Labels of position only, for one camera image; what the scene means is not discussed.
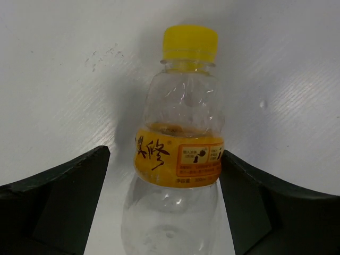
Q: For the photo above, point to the yellow cap orange label bottle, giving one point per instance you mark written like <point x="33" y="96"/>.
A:
<point x="171" y="206"/>

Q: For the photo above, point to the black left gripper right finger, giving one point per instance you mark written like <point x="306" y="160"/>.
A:
<point x="268" y="215"/>

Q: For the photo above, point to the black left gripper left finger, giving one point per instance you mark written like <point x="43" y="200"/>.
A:
<point x="52" y="212"/>

